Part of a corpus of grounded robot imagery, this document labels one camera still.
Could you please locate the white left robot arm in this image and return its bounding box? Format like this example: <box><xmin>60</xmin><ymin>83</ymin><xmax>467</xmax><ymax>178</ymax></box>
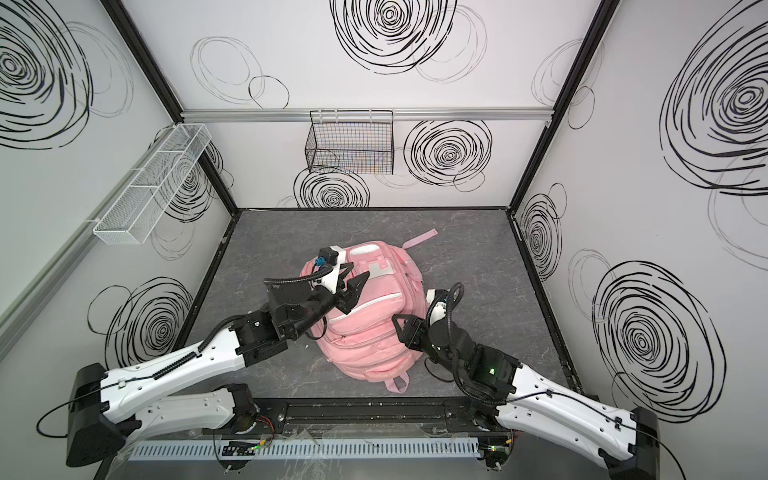
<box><xmin>62</xmin><ymin>263</ymin><xmax>370</xmax><ymax>468</ymax></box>

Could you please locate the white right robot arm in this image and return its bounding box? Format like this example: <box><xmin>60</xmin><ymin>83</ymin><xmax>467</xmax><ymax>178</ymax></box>
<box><xmin>392</xmin><ymin>314</ymin><xmax>661</xmax><ymax>479</ymax></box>

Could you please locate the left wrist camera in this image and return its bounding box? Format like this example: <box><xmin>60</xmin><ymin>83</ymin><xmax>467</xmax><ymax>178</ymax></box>
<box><xmin>314</xmin><ymin>246</ymin><xmax>346</xmax><ymax>283</ymax></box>

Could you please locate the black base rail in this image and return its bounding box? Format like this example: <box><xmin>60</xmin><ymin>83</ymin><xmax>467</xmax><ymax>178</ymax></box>
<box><xmin>119</xmin><ymin>394</ymin><xmax>613</xmax><ymax>439</ymax></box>

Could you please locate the black wire wall basket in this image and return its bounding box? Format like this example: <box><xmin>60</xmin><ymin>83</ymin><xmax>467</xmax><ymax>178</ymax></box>
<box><xmin>304</xmin><ymin>109</ymin><xmax>395</xmax><ymax>175</ymax></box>

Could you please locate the white slotted cable duct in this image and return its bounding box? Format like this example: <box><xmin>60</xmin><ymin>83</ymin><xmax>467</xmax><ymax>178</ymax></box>
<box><xmin>128</xmin><ymin>438</ymin><xmax>481</xmax><ymax>461</ymax></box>

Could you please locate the white mesh wall shelf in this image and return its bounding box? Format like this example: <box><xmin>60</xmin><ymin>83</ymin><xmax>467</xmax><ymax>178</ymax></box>
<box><xmin>93</xmin><ymin>124</ymin><xmax>212</xmax><ymax>246</ymax></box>

